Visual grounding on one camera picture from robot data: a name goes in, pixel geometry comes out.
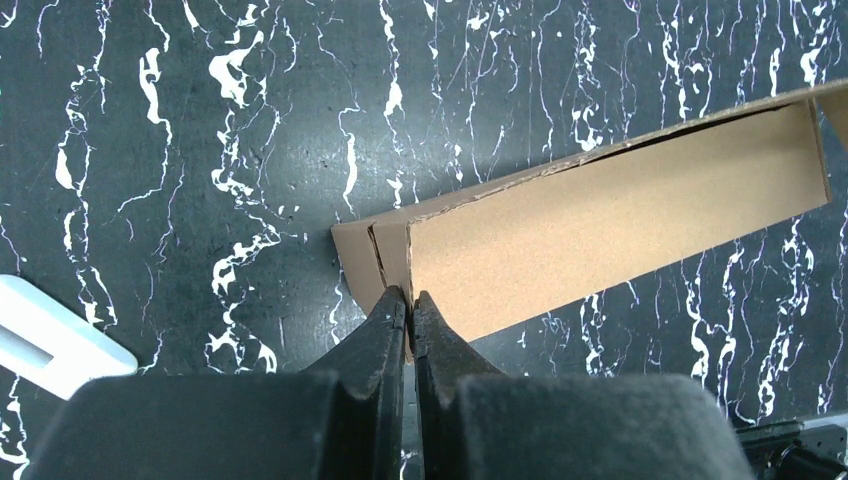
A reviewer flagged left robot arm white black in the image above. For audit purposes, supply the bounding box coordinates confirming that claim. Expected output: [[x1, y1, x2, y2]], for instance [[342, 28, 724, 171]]
[[1, 275, 752, 479]]

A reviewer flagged aluminium frame rail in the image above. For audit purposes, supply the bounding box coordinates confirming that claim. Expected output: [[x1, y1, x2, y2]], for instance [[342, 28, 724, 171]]
[[736, 412, 847, 480]]

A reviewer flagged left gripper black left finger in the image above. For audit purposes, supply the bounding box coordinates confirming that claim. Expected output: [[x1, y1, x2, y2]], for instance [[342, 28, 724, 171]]
[[26, 286, 406, 479]]

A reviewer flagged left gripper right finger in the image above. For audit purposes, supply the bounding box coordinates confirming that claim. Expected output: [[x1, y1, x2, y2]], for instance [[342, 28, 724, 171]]
[[410, 293, 752, 479]]

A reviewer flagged brown cardboard box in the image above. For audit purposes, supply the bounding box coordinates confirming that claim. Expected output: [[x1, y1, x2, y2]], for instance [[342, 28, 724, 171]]
[[331, 80, 847, 341]]

